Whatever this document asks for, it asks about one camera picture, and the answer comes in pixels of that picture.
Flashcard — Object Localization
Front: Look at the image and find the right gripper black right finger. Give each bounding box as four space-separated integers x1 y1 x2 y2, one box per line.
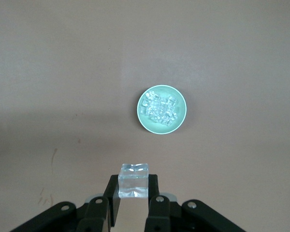
145 174 245 232

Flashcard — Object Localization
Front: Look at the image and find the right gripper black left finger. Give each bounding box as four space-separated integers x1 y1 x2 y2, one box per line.
7 174 121 232

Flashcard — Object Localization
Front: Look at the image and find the single clear ice cube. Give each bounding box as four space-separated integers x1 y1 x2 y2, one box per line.
117 163 150 199

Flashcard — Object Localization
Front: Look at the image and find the pile of clear ice cubes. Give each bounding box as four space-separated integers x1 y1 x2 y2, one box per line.
140 90 179 127

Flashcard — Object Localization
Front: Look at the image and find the pale green ceramic bowl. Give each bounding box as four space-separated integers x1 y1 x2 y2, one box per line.
137 84 187 135

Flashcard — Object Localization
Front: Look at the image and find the brown table mat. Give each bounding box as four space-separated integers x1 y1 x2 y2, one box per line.
0 0 290 232

